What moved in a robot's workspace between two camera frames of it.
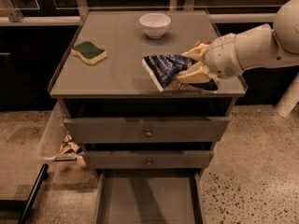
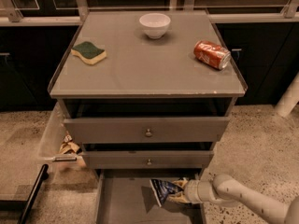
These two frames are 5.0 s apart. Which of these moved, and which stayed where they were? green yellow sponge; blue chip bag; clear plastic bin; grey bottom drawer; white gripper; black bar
Moved: blue chip bag; white gripper
Stayed: green yellow sponge; grey bottom drawer; clear plastic bin; black bar
